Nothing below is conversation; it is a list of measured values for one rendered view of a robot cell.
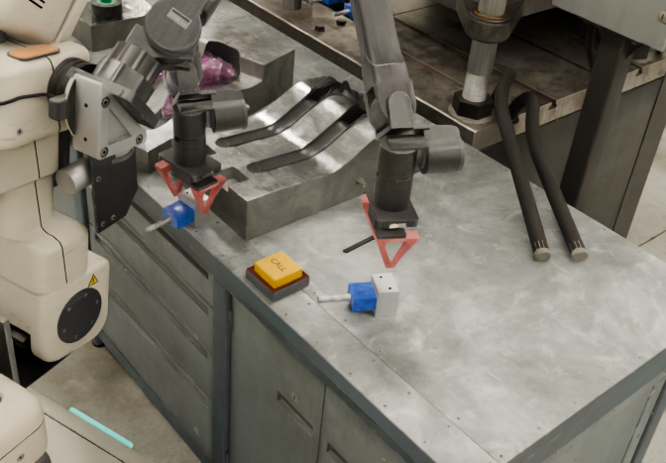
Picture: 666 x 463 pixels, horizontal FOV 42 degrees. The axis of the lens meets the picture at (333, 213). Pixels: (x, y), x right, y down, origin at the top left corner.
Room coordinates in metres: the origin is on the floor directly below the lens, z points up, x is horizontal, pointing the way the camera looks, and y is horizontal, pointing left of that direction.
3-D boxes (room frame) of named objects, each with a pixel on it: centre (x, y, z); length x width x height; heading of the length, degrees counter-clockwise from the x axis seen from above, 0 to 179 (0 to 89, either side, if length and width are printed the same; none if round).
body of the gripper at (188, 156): (1.31, 0.26, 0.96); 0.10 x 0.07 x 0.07; 52
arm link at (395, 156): (1.12, -0.09, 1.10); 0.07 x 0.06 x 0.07; 108
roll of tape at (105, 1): (2.07, 0.63, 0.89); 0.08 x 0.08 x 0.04
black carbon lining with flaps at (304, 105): (1.53, 0.08, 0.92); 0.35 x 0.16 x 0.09; 133
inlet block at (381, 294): (1.11, -0.05, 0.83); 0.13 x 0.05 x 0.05; 105
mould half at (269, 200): (1.53, 0.06, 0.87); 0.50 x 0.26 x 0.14; 133
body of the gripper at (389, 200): (1.12, -0.09, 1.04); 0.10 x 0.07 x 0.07; 14
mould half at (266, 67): (1.74, 0.37, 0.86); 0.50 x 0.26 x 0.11; 150
